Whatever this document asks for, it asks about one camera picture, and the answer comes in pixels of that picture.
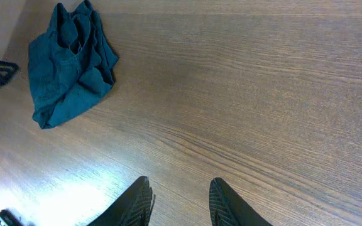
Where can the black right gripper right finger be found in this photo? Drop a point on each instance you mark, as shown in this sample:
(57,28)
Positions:
(227,208)

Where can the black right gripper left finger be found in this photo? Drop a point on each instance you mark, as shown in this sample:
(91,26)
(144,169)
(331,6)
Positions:
(132,208)

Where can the dark blue shorts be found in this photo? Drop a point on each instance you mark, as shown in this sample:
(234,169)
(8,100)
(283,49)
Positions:
(69,66)

